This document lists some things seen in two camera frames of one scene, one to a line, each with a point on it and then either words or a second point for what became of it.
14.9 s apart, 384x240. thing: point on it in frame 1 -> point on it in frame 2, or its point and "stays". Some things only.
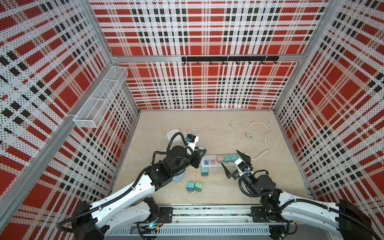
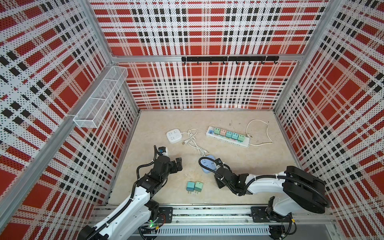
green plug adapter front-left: [198, 186] stays
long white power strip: [210, 161] -> [228, 136]
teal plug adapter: [234, 157] -> [235, 136]
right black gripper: [234, 175] -> [219, 184]
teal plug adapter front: [227, 158] -> [229, 134]
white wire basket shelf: [91, 114] stays
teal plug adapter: [190, 186] stays
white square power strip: [170, 133] stays
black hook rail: [232, 59] stays
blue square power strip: [177, 178] -> [209, 163]
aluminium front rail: [212, 214] stays
